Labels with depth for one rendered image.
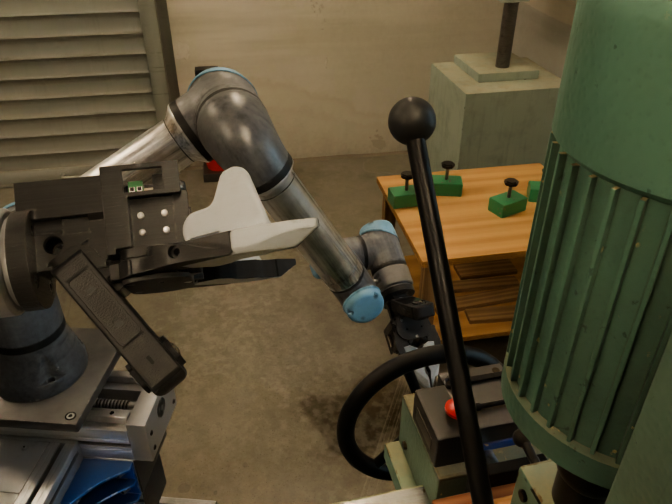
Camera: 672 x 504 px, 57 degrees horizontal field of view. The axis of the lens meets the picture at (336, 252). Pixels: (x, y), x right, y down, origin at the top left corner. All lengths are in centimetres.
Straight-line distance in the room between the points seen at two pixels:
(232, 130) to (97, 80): 260
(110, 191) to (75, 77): 308
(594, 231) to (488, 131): 241
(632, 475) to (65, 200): 40
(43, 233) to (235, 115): 54
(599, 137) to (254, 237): 21
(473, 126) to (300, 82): 116
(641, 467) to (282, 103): 327
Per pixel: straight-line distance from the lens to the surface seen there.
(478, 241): 198
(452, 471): 77
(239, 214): 41
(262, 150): 95
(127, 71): 348
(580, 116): 37
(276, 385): 220
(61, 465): 115
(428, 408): 76
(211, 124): 97
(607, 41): 35
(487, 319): 221
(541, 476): 65
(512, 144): 286
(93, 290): 45
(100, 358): 116
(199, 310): 256
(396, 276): 125
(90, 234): 46
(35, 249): 47
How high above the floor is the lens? 156
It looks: 33 degrees down
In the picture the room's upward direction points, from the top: straight up
